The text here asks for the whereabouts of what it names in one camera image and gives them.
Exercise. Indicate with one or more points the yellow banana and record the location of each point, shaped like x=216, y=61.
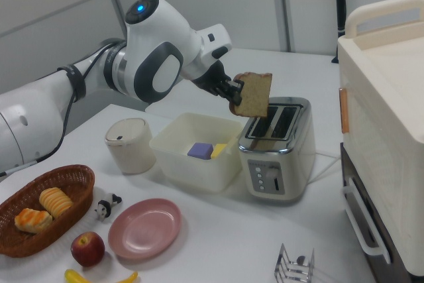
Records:
x=74, y=277

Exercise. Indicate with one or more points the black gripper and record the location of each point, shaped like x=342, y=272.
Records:
x=213, y=77

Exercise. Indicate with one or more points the brown wicker basket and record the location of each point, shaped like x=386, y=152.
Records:
x=76, y=180

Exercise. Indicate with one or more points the purple cube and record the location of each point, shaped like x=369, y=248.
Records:
x=200, y=150

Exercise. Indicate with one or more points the long orange striped bread roll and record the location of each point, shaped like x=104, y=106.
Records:
x=56, y=201

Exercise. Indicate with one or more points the panda figurine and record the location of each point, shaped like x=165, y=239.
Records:
x=106, y=206

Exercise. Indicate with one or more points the cream lidded trash can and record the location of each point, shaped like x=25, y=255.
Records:
x=129, y=153

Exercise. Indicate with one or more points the cream plastic storage bin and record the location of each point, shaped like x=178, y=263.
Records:
x=198, y=177

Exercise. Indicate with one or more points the brown bread slice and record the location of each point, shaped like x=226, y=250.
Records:
x=256, y=97

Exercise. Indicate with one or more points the pink plate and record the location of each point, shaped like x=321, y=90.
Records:
x=145, y=230

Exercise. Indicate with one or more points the chrome and cream toaster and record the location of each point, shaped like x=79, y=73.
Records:
x=291, y=163

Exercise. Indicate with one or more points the red apple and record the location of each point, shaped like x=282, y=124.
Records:
x=87, y=250

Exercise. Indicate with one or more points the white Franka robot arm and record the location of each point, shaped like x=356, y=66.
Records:
x=155, y=31

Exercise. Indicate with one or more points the cream and brown toaster oven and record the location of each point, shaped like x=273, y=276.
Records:
x=381, y=97

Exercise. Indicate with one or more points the short orange striped bread roll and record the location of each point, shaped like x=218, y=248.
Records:
x=33, y=220

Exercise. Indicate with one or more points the yellow cube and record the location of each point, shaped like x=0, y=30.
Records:
x=219, y=149

